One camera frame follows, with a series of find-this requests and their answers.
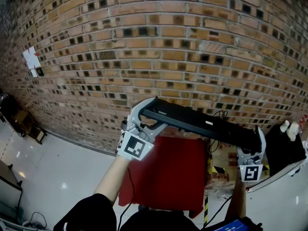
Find person's left forearm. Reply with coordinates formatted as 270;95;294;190
93;156;130;205

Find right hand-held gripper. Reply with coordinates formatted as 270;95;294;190
236;126;267;183

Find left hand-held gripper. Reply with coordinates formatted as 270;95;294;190
115;96;168;162

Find black tablet with blue screen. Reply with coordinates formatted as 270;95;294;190
213;217;263;231

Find white desk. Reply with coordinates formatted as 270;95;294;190
0;160;24;212

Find white paper sheet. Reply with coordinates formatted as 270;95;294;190
23;46;41;78

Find white flat panel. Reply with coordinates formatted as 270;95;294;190
245;157;308;195

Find hand-held gripper cable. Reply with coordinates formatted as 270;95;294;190
206;195;233;227
119;167;135;228

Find large white figure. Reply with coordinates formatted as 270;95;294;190
288;122;301;142

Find red cloth covered table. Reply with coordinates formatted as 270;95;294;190
117;136;210;219

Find right hand-held gripper cable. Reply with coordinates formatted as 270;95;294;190
206;195;233;227

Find black floor cables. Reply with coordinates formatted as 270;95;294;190
23;212;48;231

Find black looped cable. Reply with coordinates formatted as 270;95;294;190
208;109;229;154

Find person's right forearm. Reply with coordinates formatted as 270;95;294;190
225;180;248;226

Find person's black shirt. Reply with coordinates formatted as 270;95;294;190
52;192;201;231

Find yellow black floor tape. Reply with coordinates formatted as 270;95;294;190
203;196;209;229

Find left hand-held gripper cable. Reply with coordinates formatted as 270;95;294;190
119;167;135;228

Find wooden shelf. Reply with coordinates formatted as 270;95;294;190
12;109;48;145

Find black keyboard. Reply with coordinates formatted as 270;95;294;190
141;97;263;154

